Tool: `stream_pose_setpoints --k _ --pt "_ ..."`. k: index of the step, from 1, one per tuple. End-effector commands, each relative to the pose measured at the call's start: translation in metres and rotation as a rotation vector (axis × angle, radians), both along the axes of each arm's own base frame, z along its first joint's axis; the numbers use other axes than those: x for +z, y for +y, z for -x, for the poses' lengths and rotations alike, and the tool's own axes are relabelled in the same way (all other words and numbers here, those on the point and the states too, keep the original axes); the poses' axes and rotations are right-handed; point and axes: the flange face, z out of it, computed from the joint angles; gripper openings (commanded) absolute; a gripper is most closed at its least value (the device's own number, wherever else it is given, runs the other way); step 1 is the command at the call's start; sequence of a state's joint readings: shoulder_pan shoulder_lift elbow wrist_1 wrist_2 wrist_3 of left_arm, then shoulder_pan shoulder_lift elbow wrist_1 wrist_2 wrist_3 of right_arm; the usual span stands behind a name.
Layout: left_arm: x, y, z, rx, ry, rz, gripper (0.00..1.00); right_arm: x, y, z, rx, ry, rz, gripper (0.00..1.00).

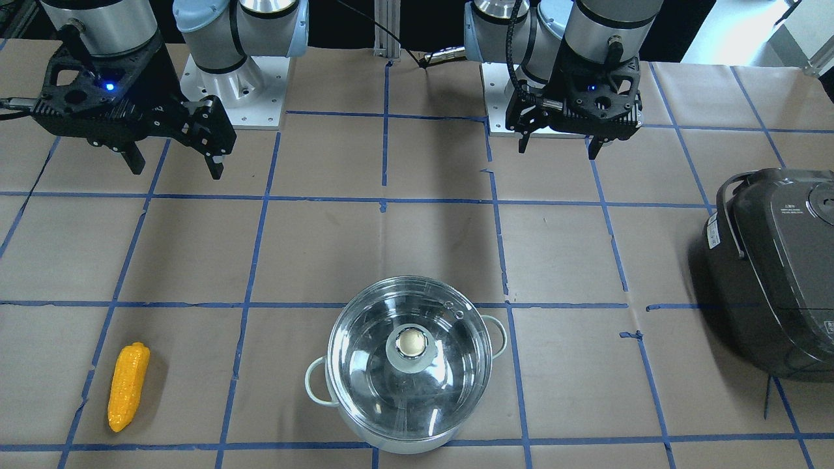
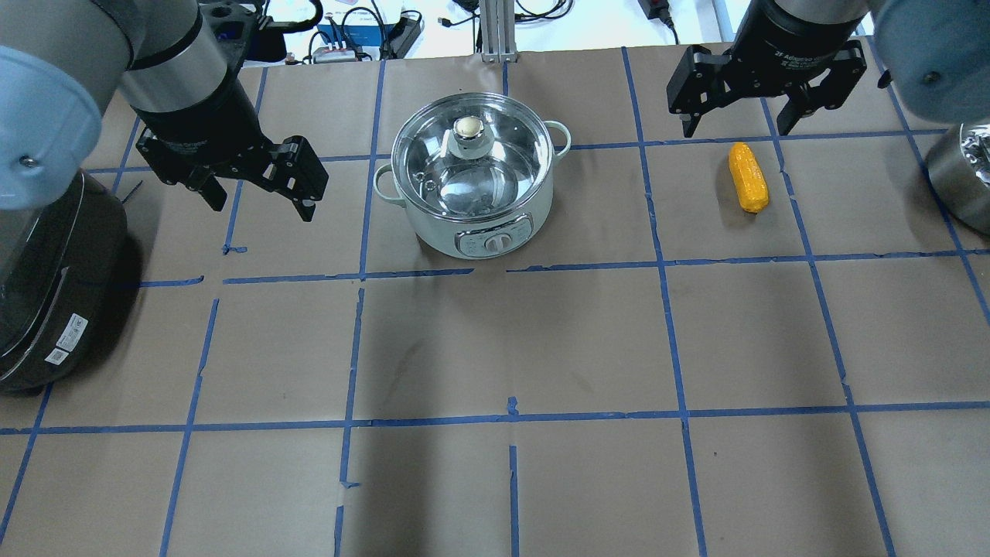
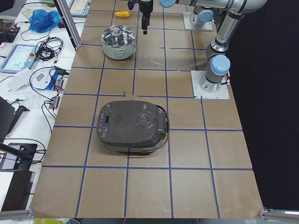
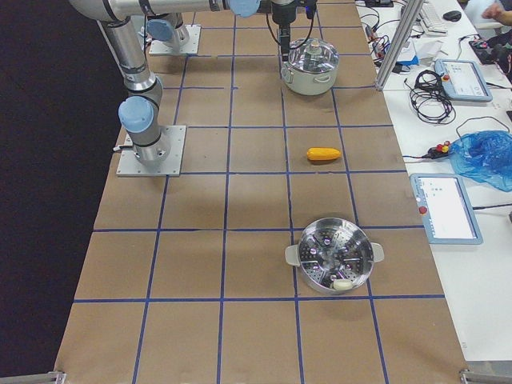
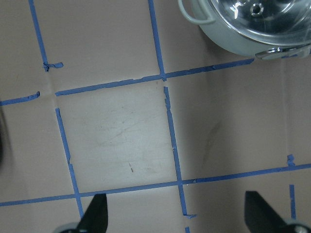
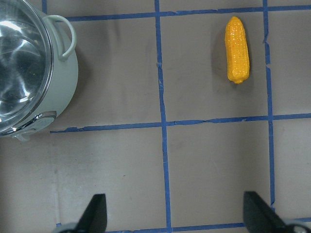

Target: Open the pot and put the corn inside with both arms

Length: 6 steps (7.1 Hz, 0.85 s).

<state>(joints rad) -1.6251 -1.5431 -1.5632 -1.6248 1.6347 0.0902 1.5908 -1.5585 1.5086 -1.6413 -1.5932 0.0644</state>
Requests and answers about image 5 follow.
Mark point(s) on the glass pot lid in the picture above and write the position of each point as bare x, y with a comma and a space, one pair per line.
278, 22

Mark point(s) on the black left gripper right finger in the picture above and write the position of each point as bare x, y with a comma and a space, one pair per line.
259, 216

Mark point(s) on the grey cooking pot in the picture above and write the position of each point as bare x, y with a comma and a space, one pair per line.
216, 29

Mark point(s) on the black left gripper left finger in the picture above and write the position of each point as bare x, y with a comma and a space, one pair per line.
95, 219

